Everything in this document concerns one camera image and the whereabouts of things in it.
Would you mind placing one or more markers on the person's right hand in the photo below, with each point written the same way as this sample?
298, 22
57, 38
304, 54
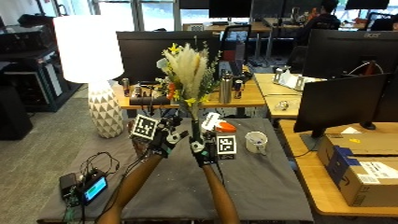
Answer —
201, 152

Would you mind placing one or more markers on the person's left hand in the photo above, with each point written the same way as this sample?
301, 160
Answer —
164, 143

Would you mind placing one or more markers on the bouquet of dried flowers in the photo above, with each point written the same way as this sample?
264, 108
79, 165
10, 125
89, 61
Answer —
188, 71

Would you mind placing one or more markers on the white marker cube left glove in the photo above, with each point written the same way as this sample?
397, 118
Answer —
144, 127

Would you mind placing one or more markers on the white marker cube glove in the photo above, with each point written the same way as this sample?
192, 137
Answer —
144, 127
227, 144

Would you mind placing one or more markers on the white marker cube right glove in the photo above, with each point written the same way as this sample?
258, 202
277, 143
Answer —
227, 144

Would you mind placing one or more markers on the white and orange spray bottle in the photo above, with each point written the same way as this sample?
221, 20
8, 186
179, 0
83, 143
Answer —
224, 126

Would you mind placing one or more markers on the black case on desk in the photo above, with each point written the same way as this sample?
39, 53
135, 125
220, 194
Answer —
145, 100

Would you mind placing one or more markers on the white mug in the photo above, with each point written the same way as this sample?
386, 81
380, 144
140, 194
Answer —
256, 142

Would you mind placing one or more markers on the slim dark drink can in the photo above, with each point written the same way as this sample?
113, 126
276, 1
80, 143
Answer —
125, 87

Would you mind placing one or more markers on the stainless steel bottle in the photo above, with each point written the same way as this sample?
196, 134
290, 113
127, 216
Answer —
225, 88

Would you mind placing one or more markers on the grey tablecloth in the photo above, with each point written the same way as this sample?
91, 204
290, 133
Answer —
257, 183

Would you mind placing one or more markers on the wide black monitor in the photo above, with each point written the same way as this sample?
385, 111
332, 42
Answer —
143, 54

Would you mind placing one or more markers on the clear plastic wrap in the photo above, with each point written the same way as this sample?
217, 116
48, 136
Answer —
282, 105

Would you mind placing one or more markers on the light wooden side desk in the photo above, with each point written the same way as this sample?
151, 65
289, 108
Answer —
277, 90

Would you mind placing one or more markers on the small device with lit screen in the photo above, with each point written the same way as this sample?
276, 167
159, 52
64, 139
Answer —
95, 188

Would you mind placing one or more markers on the white table lamp patterned base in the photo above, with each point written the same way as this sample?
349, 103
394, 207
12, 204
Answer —
89, 49

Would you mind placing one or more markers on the white packaging on desk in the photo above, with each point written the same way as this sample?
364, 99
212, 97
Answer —
292, 79

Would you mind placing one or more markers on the black office chair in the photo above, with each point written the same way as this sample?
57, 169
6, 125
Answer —
236, 40

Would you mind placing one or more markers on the black monitor on stand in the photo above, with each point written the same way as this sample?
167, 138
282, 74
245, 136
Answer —
337, 102

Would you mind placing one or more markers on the black storage rack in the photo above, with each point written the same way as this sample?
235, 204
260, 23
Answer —
31, 71

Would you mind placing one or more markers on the black bin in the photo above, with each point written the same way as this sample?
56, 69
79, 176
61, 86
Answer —
12, 112

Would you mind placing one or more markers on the cardboard box with labels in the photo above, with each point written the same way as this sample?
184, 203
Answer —
365, 174

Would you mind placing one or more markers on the large black monitor back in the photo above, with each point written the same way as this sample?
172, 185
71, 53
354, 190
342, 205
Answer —
348, 53

